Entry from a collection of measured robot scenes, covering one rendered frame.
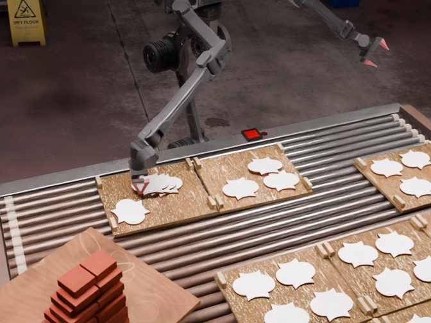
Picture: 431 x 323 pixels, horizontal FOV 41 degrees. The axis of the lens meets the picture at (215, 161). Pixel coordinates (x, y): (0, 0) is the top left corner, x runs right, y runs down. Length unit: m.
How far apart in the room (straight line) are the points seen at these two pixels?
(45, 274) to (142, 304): 0.33
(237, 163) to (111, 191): 0.56
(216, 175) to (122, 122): 2.18
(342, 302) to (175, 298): 0.56
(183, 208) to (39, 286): 0.66
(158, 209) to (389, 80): 3.53
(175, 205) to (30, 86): 3.05
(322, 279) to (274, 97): 3.02
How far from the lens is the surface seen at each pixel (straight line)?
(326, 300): 1.99
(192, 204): 2.29
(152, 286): 1.86
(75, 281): 1.52
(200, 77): 2.28
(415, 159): 2.71
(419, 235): 2.33
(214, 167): 2.48
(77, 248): 2.00
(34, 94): 5.01
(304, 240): 2.22
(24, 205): 2.40
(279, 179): 2.43
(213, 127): 4.45
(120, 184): 2.40
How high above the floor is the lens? 2.43
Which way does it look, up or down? 36 degrees down
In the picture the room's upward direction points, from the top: 2 degrees clockwise
